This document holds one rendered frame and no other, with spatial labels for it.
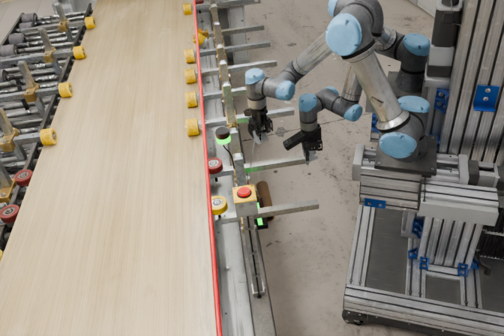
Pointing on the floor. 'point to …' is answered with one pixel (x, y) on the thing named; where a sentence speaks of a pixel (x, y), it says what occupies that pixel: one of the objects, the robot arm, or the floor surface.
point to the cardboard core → (265, 196)
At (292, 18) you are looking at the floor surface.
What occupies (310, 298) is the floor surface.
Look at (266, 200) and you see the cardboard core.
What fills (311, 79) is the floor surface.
